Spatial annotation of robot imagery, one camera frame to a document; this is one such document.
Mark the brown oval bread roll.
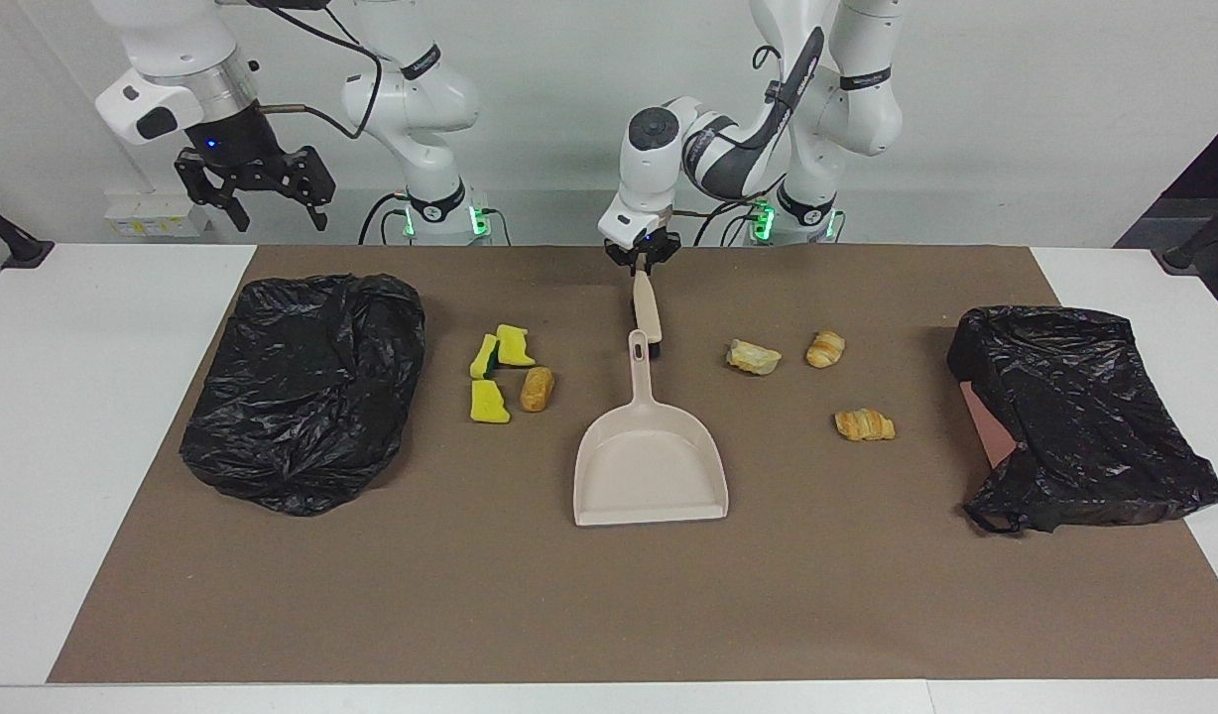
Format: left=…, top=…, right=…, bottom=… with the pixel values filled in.
left=519, top=366, right=556, bottom=414

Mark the brown table mat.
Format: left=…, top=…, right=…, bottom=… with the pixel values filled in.
left=47, top=244, right=1218, bottom=685

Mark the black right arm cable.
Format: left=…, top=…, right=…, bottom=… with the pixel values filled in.
left=217, top=0, right=384, bottom=140

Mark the black trash bag on pink bin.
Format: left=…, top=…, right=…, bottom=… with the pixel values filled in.
left=945, top=304, right=1218, bottom=536

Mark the black base cable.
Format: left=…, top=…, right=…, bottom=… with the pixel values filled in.
left=692, top=196, right=771, bottom=247
left=358, top=191, right=414, bottom=246

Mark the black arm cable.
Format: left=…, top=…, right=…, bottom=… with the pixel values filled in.
left=217, top=0, right=384, bottom=140
left=683, top=27, right=828, bottom=199

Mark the striped orange croissant piece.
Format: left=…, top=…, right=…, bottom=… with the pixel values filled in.
left=833, top=408, right=897, bottom=442
left=804, top=329, right=847, bottom=370

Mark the black left base cable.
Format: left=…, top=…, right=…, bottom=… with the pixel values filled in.
left=692, top=196, right=771, bottom=247

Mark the dark blue partition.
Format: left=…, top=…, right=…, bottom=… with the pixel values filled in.
left=1113, top=107, right=1218, bottom=330

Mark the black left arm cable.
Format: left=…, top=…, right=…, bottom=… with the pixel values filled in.
left=683, top=27, right=828, bottom=199

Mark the beige plastic dustpan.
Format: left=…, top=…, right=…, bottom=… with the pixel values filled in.
left=572, top=329, right=730, bottom=528

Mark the black right base cable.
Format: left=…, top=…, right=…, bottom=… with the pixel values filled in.
left=358, top=191, right=414, bottom=246

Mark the pink bin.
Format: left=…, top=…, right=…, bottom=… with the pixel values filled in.
left=958, top=380, right=1020, bottom=469

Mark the black camera stand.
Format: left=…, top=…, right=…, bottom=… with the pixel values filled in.
left=0, top=189, right=56, bottom=270
left=1151, top=191, right=1218, bottom=277

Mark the black trash bag lined bin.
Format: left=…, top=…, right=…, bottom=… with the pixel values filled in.
left=179, top=274, right=427, bottom=518

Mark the beige hand brush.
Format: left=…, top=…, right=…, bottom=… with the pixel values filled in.
left=631, top=270, right=668, bottom=359

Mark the pale bread piece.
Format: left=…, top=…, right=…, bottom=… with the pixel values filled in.
left=725, top=338, right=783, bottom=377

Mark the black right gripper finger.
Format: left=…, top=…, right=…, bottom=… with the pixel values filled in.
left=272, top=146, right=335, bottom=232
left=176, top=149, right=251, bottom=235

